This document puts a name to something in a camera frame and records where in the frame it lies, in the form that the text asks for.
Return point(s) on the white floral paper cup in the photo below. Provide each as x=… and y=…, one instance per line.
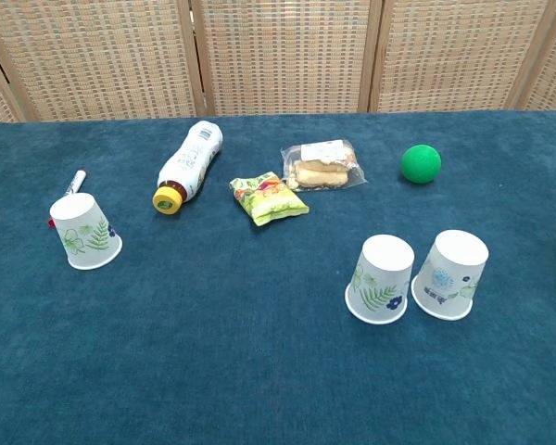
x=380, y=283
x=85, y=232
x=449, y=273

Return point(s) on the green yellow snack bag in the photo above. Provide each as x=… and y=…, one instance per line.
x=269, y=199

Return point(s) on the clear wrapped sandwich pack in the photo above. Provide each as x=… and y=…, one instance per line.
x=319, y=171

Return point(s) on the white bottle yellow cap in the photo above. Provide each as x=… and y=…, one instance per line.
x=190, y=162

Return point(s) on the blue carpet table mat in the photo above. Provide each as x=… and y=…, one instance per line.
x=213, y=347

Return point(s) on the green ball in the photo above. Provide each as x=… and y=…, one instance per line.
x=420, y=163

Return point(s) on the red white marker pen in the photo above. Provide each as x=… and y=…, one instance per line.
x=76, y=181

